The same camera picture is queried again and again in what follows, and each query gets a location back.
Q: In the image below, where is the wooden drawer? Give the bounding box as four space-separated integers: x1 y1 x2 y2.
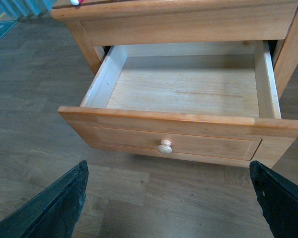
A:
58 41 298 167

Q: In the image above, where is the pink marker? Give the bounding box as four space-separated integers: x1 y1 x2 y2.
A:
70 0 83 6

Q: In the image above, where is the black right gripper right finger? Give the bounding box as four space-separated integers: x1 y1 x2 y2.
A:
249 161 298 238

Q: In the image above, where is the wooden nightstand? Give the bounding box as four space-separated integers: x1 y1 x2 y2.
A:
51 0 298 96

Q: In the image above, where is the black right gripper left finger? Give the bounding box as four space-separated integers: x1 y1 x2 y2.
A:
0 161 88 238

